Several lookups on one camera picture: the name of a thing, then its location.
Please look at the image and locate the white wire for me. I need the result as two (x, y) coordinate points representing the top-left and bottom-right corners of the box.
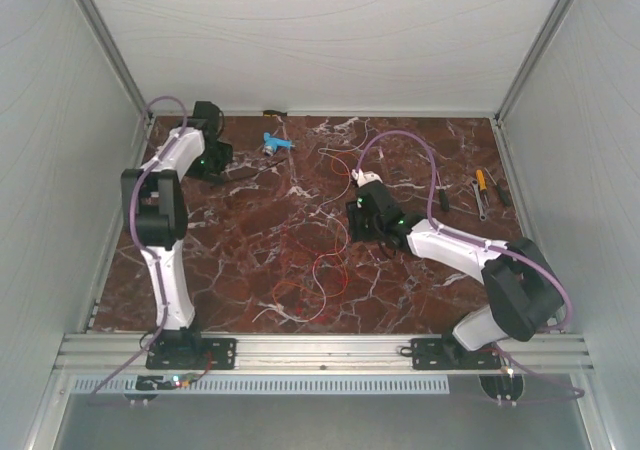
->
(252, 117), (371, 325)

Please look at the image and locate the orange wire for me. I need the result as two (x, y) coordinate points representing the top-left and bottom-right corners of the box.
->
(272, 149), (374, 304)

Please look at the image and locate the red wire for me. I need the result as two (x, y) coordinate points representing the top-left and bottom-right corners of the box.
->
(274, 219), (351, 321)

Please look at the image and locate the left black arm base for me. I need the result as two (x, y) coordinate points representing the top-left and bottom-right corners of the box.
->
(145, 335), (237, 370)

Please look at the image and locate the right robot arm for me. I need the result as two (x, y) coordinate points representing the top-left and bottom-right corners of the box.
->
(346, 172), (565, 368)

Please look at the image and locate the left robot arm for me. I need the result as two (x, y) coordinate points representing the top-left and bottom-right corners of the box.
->
(120, 101), (233, 368)

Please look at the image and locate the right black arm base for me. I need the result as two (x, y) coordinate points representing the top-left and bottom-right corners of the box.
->
(400, 337), (502, 371)

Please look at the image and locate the red shaft black screwdriver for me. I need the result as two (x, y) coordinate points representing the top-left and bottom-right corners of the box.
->
(436, 172), (450, 212)

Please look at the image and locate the blue connector plug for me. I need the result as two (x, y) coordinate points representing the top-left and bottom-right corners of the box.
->
(263, 132), (295, 157)

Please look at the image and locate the black yellow edge clip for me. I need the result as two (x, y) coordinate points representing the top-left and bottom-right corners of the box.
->
(262, 109), (288, 117)

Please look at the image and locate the silver wrench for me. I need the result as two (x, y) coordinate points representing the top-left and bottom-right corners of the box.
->
(471, 179), (487, 222)

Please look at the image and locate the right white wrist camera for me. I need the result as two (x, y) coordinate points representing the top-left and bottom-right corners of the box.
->
(351, 169), (381, 188)

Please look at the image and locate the yellow handled screwdriver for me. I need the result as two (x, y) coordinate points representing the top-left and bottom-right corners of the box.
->
(476, 169), (487, 191)

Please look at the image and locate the black handled screwdriver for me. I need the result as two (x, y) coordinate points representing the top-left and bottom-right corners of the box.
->
(494, 183), (512, 207)

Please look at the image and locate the slotted grey cable duct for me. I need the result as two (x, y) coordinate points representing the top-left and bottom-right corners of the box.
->
(99, 374), (450, 395)

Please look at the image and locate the aluminium front rail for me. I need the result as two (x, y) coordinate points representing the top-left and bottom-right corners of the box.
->
(54, 333), (594, 374)

